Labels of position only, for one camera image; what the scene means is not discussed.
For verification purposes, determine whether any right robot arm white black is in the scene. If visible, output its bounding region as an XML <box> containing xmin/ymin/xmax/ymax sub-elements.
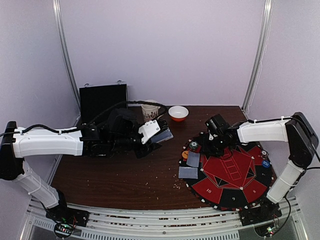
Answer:
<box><xmin>198</xmin><ymin>112</ymin><xmax>319</xmax><ymax>222</ymax></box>

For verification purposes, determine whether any red black poker mat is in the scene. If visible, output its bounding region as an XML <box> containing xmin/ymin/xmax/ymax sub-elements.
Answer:
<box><xmin>178</xmin><ymin>132</ymin><xmax>276</xmax><ymax>211</ymax></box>

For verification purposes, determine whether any aluminium front rail base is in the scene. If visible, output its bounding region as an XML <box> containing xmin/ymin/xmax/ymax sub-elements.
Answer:
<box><xmin>21</xmin><ymin>196</ymin><xmax>310</xmax><ymax>240</ymax></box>

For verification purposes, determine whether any white floral ceramic mug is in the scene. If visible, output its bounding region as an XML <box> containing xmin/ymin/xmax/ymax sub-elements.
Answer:
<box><xmin>141</xmin><ymin>104</ymin><xmax>161</xmax><ymax>122</ymax></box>

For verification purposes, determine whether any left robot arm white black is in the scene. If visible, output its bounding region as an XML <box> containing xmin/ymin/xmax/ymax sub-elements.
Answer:
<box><xmin>0</xmin><ymin>101</ymin><xmax>168</xmax><ymax>224</ymax></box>

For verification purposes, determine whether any stack of poker chips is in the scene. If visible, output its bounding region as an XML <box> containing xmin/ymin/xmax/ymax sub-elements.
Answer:
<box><xmin>189</xmin><ymin>141</ymin><xmax>199</xmax><ymax>152</ymax></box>
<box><xmin>261</xmin><ymin>150</ymin><xmax>269</xmax><ymax>159</ymax></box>

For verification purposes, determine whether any black poker chip case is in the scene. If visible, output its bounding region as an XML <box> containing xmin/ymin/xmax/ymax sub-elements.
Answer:
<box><xmin>79</xmin><ymin>84</ymin><xmax>128</xmax><ymax>124</ymax></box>

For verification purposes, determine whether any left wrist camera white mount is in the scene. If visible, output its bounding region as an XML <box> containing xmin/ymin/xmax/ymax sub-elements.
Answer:
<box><xmin>138</xmin><ymin>120</ymin><xmax>161</xmax><ymax>145</ymax></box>

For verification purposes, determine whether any dealt playing card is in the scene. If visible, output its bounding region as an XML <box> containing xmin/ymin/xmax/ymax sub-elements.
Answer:
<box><xmin>178</xmin><ymin>166</ymin><xmax>198</xmax><ymax>179</ymax></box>
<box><xmin>186</xmin><ymin>151</ymin><xmax>201</xmax><ymax>168</ymax></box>

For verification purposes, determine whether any aluminium frame post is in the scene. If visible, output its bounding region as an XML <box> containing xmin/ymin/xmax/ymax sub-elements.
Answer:
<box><xmin>242</xmin><ymin>0</ymin><xmax>273</xmax><ymax>115</ymax></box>
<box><xmin>52</xmin><ymin>0</ymin><xmax>81</xmax><ymax>111</ymax></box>

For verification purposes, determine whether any deck of playing cards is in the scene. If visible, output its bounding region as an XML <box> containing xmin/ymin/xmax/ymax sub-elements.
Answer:
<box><xmin>151</xmin><ymin>128</ymin><xmax>174</xmax><ymax>144</ymax></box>

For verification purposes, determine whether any left aluminium frame post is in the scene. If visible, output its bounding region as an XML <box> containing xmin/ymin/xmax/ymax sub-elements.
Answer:
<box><xmin>52</xmin><ymin>0</ymin><xmax>81</xmax><ymax>111</ymax></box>

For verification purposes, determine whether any right aluminium frame post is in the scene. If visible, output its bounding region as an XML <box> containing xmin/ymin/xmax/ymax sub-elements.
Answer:
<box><xmin>242</xmin><ymin>0</ymin><xmax>273</xmax><ymax>115</ymax></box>

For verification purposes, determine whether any orange white ceramic bowl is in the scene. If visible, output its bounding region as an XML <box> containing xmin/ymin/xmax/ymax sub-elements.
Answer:
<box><xmin>168</xmin><ymin>105</ymin><xmax>189</xmax><ymax>122</ymax></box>

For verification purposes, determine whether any blue small blind button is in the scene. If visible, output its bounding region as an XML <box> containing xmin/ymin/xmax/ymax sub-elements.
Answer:
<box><xmin>261</xmin><ymin>160</ymin><xmax>271</xmax><ymax>168</ymax></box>

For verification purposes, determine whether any orange big blind button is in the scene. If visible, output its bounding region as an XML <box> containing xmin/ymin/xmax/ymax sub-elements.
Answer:
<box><xmin>181</xmin><ymin>150</ymin><xmax>189</xmax><ymax>159</ymax></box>

